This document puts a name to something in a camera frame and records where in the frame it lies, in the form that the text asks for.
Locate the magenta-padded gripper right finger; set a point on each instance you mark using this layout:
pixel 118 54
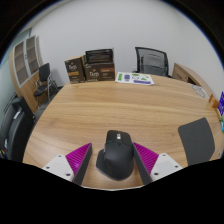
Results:
pixel 156 163

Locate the dark grey computer mouse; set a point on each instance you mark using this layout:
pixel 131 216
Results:
pixel 116 155

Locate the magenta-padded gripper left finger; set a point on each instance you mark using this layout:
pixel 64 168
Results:
pixel 65 165

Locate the wooden side desk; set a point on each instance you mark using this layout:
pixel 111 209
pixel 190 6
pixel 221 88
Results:
pixel 188 75

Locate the open black box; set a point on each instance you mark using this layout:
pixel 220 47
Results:
pixel 99 56

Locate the wooden shelf cabinet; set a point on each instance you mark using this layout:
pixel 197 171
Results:
pixel 23 81

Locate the tall brown cardboard box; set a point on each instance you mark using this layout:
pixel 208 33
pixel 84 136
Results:
pixel 75 70

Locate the dark grey mouse pad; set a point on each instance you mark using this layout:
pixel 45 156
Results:
pixel 198 140

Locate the white sheet with round print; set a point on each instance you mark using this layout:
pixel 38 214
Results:
pixel 199 90

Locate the black mesh office chair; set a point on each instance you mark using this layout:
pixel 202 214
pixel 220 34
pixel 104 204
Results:
pixel 152 63

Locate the cyan packet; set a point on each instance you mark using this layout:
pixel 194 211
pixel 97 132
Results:
pixel 222 125

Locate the green and purple printed sheet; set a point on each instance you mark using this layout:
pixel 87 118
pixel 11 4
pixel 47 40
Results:
pixel 134 78

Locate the large black armchair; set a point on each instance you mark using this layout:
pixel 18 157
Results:
pixel 16 130

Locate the black metal-legged visitor chair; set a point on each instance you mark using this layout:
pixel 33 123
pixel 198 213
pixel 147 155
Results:
pixel 44 71

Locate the small plain brown box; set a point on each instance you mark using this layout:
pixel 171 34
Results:
pixel 213 101

